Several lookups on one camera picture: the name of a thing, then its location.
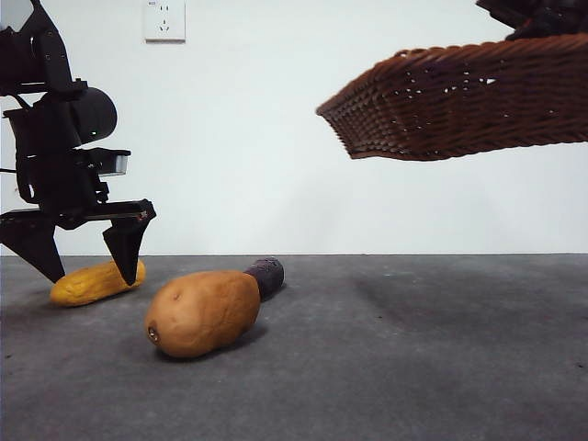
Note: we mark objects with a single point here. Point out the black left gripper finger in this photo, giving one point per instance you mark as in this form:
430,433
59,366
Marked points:
34,241
128,250

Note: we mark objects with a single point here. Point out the yellow corn cob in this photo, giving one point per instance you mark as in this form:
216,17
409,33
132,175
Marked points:
89,288

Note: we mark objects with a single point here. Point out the brown potato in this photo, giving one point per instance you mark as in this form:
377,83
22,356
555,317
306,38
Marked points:
200,314

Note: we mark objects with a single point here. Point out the purple sweet potato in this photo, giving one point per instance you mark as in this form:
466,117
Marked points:
270,275

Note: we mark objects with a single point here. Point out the brown wicker basket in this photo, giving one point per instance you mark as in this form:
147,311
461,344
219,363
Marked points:
459,110

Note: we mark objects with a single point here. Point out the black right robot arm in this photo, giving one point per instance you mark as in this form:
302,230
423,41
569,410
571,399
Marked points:
542,16

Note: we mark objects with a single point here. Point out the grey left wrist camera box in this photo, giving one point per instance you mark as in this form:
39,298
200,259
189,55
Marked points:
117,163

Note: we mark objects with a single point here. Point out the white wall socket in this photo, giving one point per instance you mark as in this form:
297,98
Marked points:
165,21

